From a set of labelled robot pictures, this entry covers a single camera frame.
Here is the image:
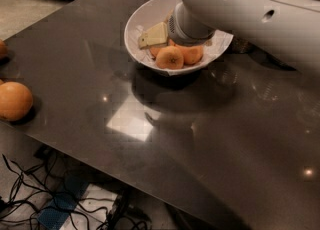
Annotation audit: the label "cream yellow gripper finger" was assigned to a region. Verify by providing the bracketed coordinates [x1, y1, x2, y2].
[138, 22, 168, 49]

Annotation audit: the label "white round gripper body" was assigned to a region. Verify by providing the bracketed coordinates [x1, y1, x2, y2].
[167, 2, 215, 45]

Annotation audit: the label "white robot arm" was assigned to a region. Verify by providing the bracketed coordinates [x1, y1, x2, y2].
[168, 0, 320, 77]

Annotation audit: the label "white bowl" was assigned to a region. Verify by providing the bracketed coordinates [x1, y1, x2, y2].
[123, 0, 235, 77]

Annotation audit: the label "white paper napkin liner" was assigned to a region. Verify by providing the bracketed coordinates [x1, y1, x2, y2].
[124, 25, 233, 77]

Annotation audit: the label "glass jar of nuts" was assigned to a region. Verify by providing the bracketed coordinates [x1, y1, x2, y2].
[231, 36, 254, 54]

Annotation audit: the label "large orange on table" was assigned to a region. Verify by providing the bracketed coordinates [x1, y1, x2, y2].
[0, 82, 33, 121]

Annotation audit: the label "blue mat on floor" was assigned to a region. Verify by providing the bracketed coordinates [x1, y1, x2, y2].
[37, 176, 89, 230]

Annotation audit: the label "black cables on floor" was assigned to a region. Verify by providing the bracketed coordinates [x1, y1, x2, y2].
[0, 153, 151, 230]

